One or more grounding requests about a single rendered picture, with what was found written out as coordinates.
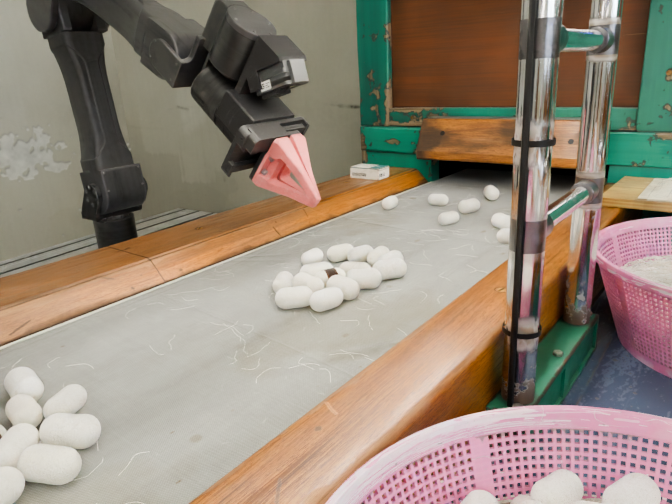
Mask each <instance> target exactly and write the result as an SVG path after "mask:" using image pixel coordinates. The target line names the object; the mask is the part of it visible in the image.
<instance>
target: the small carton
mask: <svg viewBox="0 0 672 504"><path fill-rule="evenodd" d="M350 176H351V178H359V179H369V180H381V179H384V178H387V177H389V166H387V165H374V164H358V165H355V166H351V167H350Z"/></svg>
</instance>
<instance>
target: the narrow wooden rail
mask: <svg viewBox="0 0 672 504"><path fill-rule="evenodd" d="M642 212H643V210H638V209H628V208H618V207H607V206H602V209H601V219H600V228H599V231H601V230H602V229H604V228H606V227H609V226H612V225H615V224H618V223H622V222H627V221H632V220H638V219H642ZM571 221H572V214H571V215H569V216H568V217H567V218H565V219H564V220H563V221H562V222H560V223H559V224H558V225H556V226H555V227H554V228H553V231H552V232H551V233H550V235H549V236H547V237H546V245H545V258H544V272H543V286H542V299H541V313H540V325H541V327H542V333H541V335H540V336H539V340H538V343H539V342H540V341H541V340H542V339H543V337H544V336H545V335H546V334H547V333H548V331H549V330H550V329H551V328H552V327H553V325H554V324H555V323H556V322H557V321H558V319H559V318H560V317H561V316H562V315H563V311H564V300H565V289H566V278H567V266H568V255H569V244H570V232H571ZM507 270H508V259H507V260H506V261H504V262H503V263H502V264H501V265H499V266H498V267H497V268H495V269H494V270H493V271H491V272H490V273H489V274H487V275H486V276H485V277H484V278H482V279H481V280H480V281H478V282H477V283H476V284H474V285H473V286H472V287H470V288H469V289H468V290H467V291H465V292H464V293H463V294H461V295H460V296H459V297H457V298H456V299H455V300H453V301H452V302H451V303H450V304H448V305H447V306H446V307H444V308H443V309H442V310H440V311H439V312H438V313H436V314H435V315H434V316H433V317H431V318H430V319H429V320H427V321H426V322H425V323H423V324H422V325H421V326H420V327H418V328H417V329H416V330H414V331H413V332H412V333H410V334H409V335H408V336H406V337H405V338H404V339H403V340H401V341H400V342H399V343H397V344H396V345H395V346H393V347H392V348H391V349H389V350H388V351H387V352H386V353H384V354H383V355H382V356H380V357H379V358H378V359H376V360H375V361H374V362H372V363H371V364H370V365H369V366H367V367H366V368H365V369H363V370H362V371H361V372H359V373H358V374H357V375H356V376H354V377H353V378H352V379H350V380H349V381H348V382H346V383H345V384H344V385H342V386H341V387H340V388H339V389H337V390H336V391H335V392H333V393H332V394H331V395H329V396H328V397H327V398H325V399H324V400H323V401H322V402H320V403H319V404H318V405H316V406H315V407H314V408H312V409H311V410H310V411H308V412H307V413H306V414H305V415H303V416H302V417H301V418H299V419H298V420H297V421H295V422H294V423H293V424H292V425H290V426H289V427H288V428H286V429H285V430H284V431H282V432H281V433H280V434H278V435H277V436H276V437H275V438H273V439H272V440H271V441H269V442H268V443H267V444H265V445H264V446H263V447H261V448H260V449H259V450H258V451H256V452H255V453H254V454H252V455H251V456H250V457H248V458H247V459H246V460H244V461H243V462H242V463H241V464H239V465H238V466H237V467H235V468H234V469H233V470H231V471H230V472H229V473H227V474H226V475H225V476H224V477H222V478H221V479H220V480H218V481H217V482H216V483H214V484H213V485H212V486H211V487H209V488H208V489H207V490H205V491H204V492H203V493H201V494H200V495H199V496H197V497H196V498H195V499H194V500H192V501H191V502H190V503H188V504H325V503H326V502H327V501H328V500H329V498H330V497H331V496H332V495H333V493H334V492H335V491H336V490H337V489H338V488H339V487H340V486H341V485H342V484H343V483H344V482H345V481H346V480H347V479H348V478H349V477H350V476H351V475H352V474H353V473H355V472H356V471H357V470H358V469H359V468H360V467H362V466H363V465H364V464H365V463H367V462H368V461H369V460H370V459H372V458H373V457H375V456H376V455H377V454H379V453H380V452H382V451H383V450H385V449H386V448H388V447H390V446H391V445H393V444H395V443H397V442H398V441H400V440H402V439H404V438H406V437H408V436H410V435H412V434H414V433H416V432H418V431H421V430H423V429H426V428H428V427H430V426H433V425H436V424H439V423H442V422H445V421H447V420H451V419H454V418H458V417H461V416H465V415H470V414H474V413H479V412H484V411H485V410H486V406H487V404H488V403H489V402H490V401H491V400H492V398H493V397H494V396H495V395H496V394H497V392H498V391H499V390H500V389H501V387H502V367H503V348H504V332H503V331H502V323H503V322H504V321H505V309H506V289H507Z"/></svg>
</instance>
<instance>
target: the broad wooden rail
mask: <svg viewBox="0 0 672 504"><path fill-rule="evenodd" d="M426 183H428V181H427V180H426V178H425V177H424V176H423V175H422V174H421V172H420V171H419V170H417V169H416V168H402V167H389V177H387V178H384V179H381V180H369V179H359V178H351V176H350V174H349V175H346V176H342V177H339V178H336V179H332V180H329V181H326V182H322V183H319V184H316V185H317V188H318V191H319V194H320V197H321V200H320V201H319V203H318V204H317V206H316V207H313V208H311V207H309V206H307V205H305V204H302V203H300V202H298V201H296V200H294V199H291V198H289V197H287V196H284V195H278V196H275V197H272V198H268V199H265V200H262V201H258V202H255V203H251V204H248V205H245V206H241V207H238V208H235V209H231V210H228V211H225V212H221V213H218V214H214V215H211V216H208V217H204V218H201V219H198V220H194V221H191V222H187V223H184V224H181V225H177V226H174V227H171V228H167V229H164V230H161V231H157V232H154V233H150V234H147V235H144V236H140V237H137V238H134V239H130V240H127V241H124V242H120V243H117V244H113V245H110V246H107V247H103V248H100V249H97V250H93V251H90V252H86V253H83V254H80V255H76V256H73V257H70V258H66V259H63V260H60V261H56V262H53V263H49V264H46V265H43V266H39V267H36V268H33V269H29V270H26V271H23V272H19V273H16V274H12V275H9V276H6V277H2V278H0V347H1V346H4V345H6V344H9V343H12V342H14V341H17V340H19V339H22V338H25V337H27V336H30V335H33V334H35V333H38V332H40V331H43V330H46V329H48V328H51V327H53V326H56V325H59V324H61V323H64V322H66V321H69V320H72V319H74V318H77V317H79V316H82V315H85V314H87V313H90V312H92V311H95V310H98V309H100V308H103V307H105V306H108V305H111V304H113V303H116V302H118V301H121V300H124V299H126V298H129V297H131V296H134V295H137V294H139V293H142V292H144V291H147V290H150V289H152V288H155V287H157V286H160V285H163V284H165V283H168V282H170V281H173V280H176V279H178V278H181V277H183V276H186V275H189V274H191V273H194V272H196V271H199V270H202V269H204V268H207V267H210V266H212V265H215V264H217V263H220V262H223V261H225V260H228V259H230V258H233V257H236V256H238V255H241V254H243V253H246V252H249V251H251V250H254V249H256V248H259V247H262V246H264V245H267V244H269V243H272V242H275V241H277V240H280V239H282V238H285V237H288V236H290V235H293V234H295V233H298V232H301V231H303V230H306V229H308V228H311V227H314V226H316V225H319V224H321V223H324V222H327V221H329V220H332V219H334V218H337V217H340V216H342V215H345V214H347V213H350V212H353V211H355V210H358V209H360V208H363V207H366V206H368V205H371V204H373V203H376V202H379V201H381V200H384V199H385V198H387V197H389V196H394V195H397V194H400V193H402V192H405V191H407V190H410V189H413V188H415V187H418V186H420V185H423V184H426Z"/></svg>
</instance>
